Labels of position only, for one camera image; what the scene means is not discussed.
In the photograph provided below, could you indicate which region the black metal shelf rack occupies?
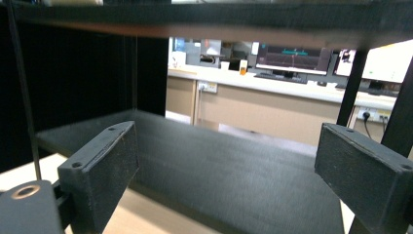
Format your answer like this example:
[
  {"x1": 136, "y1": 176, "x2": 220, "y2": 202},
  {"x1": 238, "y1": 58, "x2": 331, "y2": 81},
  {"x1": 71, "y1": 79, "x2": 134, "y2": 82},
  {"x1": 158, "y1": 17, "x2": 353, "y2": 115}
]
[{"x1": 0, "y1": 0, "x2": 413, "y2": 234}]

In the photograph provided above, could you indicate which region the beige wall counter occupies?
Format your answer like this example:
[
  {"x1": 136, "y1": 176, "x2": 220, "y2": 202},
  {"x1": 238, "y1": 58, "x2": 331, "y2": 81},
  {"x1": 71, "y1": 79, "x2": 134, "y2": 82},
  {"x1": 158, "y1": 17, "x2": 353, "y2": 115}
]
[{"x1": 165, "y1": 66, "x2": 398, "y2": 147}]

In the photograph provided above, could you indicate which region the white power outlet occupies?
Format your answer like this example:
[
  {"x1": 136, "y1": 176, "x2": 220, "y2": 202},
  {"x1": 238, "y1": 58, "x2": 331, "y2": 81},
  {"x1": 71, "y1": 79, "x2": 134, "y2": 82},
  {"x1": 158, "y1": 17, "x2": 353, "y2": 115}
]
[
  {"x1": 198, "y1": 81, "x2": 218, "y2": 95},
  {"x1": 356, "y1": 107, "x2": 393, "y2": 124}
]

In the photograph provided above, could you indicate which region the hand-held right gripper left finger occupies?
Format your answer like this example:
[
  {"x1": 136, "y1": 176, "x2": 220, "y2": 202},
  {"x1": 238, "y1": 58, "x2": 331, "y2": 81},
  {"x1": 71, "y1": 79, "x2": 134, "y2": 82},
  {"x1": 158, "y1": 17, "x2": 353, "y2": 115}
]
[{"x1": 57, "y1": 121, "x2": 140, "y2": 234}]

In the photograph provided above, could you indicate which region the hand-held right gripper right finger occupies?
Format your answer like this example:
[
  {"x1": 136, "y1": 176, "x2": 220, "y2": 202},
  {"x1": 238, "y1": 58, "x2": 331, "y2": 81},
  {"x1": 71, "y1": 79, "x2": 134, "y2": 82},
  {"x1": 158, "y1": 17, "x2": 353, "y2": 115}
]
[{"x1": 314, "y1": 122, "x2": 413, "y2": 234}]

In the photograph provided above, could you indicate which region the computer monitor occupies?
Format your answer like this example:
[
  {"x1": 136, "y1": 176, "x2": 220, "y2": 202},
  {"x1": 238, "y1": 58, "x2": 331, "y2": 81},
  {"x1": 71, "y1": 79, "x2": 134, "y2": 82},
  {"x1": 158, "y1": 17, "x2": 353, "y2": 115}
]
[
  {"x1": 255, "y1": 43, "x2": 333, "y2": 77},
  {"x1": 333, "y1": 39, "x2": 413, "y2": 85}
]

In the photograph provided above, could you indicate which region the black keyboard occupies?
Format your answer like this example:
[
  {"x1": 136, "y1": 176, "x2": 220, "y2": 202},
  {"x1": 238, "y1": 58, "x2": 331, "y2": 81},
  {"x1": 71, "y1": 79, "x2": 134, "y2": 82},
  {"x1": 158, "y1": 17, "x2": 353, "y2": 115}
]
[{"x1": 253, "y1": 72, "x2": 308, "y2": 85}]

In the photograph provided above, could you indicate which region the black curtain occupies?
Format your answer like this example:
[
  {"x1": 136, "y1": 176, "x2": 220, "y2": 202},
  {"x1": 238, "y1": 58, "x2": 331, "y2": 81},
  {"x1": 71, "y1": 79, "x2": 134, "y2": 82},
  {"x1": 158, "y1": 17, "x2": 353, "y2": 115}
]
[{"x1": 0, "y1": 18, "x2": 169, "y2": 174}]

